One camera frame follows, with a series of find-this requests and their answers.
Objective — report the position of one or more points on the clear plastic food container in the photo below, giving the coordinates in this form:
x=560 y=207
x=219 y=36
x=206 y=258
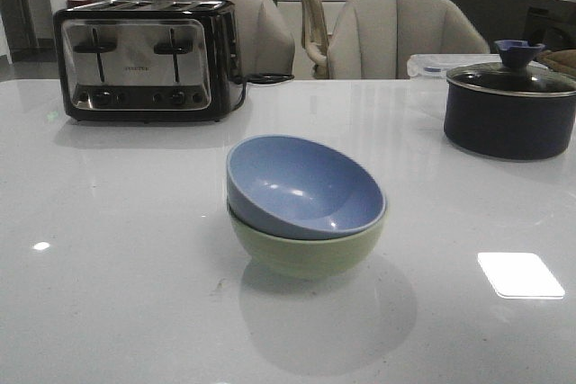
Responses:
x=436 y=65

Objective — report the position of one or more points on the black appliance at right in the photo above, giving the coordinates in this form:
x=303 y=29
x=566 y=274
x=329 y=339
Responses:
x=551 y=22

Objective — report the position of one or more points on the right grey upholstered chair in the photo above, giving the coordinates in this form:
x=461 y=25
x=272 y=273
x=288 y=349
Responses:
x=374 y=39

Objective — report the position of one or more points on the left grey upholstered chair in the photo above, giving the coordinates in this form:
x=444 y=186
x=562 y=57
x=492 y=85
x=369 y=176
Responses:
x=265 y=42

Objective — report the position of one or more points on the black silver toaster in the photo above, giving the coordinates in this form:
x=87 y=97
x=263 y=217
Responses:
x=121 y=60

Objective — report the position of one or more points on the red box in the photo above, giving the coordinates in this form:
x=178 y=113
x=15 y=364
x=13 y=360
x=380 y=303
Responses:
x=76 y=3

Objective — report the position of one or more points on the blue bowl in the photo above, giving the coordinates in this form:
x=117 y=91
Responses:
x=295 y=188

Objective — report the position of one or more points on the dark blue saucepan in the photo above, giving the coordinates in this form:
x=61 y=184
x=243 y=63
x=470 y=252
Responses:
x=509 y=126

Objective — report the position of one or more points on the light green bowl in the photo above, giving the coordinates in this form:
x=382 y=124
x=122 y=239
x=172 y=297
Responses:
x=306 y=259

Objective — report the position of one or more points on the glass lid blue knob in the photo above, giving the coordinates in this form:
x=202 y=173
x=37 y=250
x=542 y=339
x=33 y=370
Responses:
x=513 y=75

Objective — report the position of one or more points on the beige plastic chair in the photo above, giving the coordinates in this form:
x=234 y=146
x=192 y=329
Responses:
x=315 y=37

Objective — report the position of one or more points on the grey upholstered chair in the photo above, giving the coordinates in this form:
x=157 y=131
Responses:
x=374 y=39
x=265 y=42

